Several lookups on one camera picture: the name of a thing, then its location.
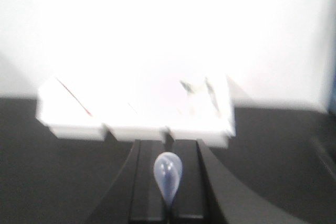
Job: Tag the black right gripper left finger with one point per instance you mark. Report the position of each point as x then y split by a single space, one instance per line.
134 196

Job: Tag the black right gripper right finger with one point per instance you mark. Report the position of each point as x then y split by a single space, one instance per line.
210 193

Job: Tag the translucent blue teardrop bulb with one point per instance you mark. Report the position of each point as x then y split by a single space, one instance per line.
168 171

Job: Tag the white box with markings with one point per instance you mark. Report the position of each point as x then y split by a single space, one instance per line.
183 108

